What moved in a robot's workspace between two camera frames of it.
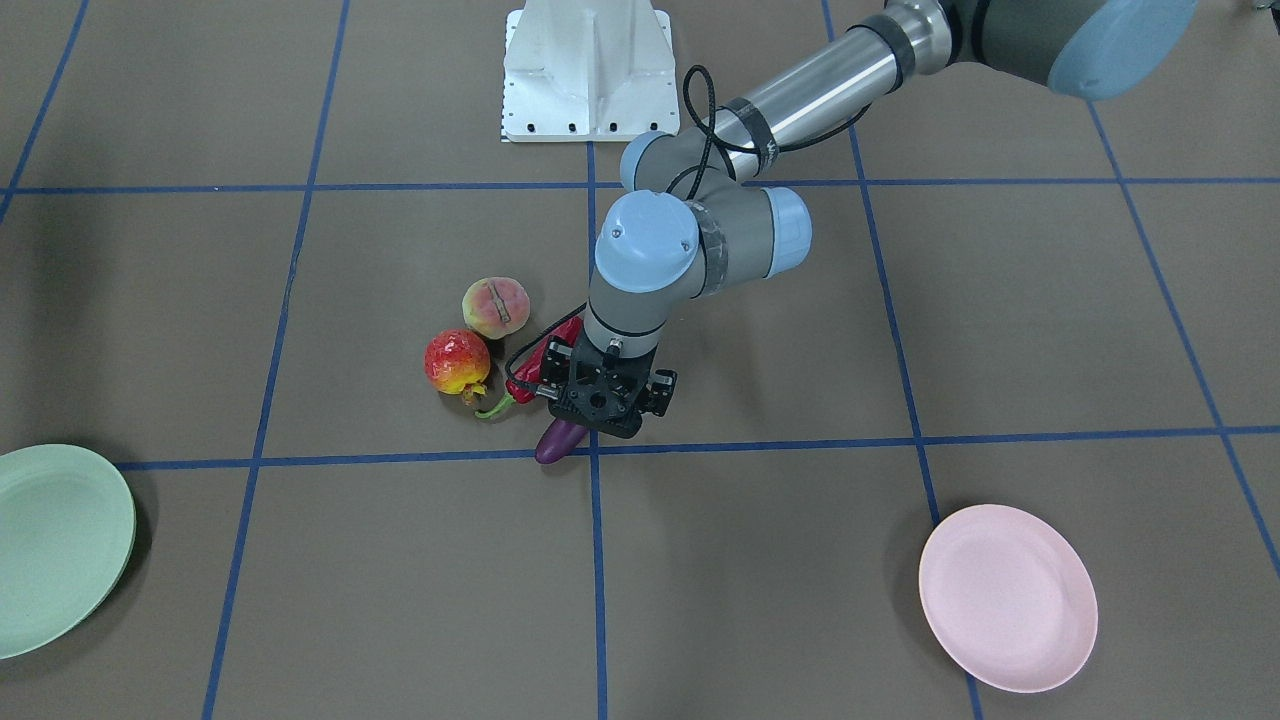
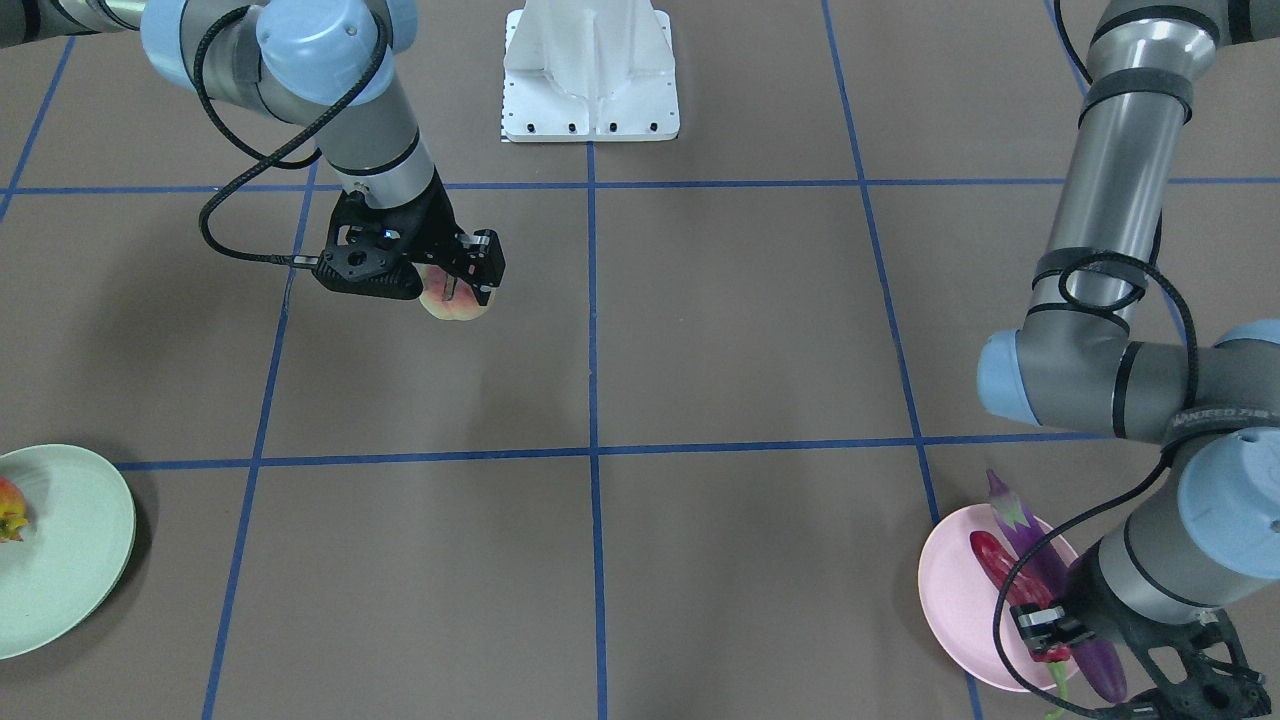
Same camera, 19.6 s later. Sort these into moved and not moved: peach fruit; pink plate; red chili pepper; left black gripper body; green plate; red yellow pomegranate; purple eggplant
Moved: peach fruit; red yellow pomegranate; purple eggplant; red chili pepper; left black gripper body
Not moved: green plate; pink plate
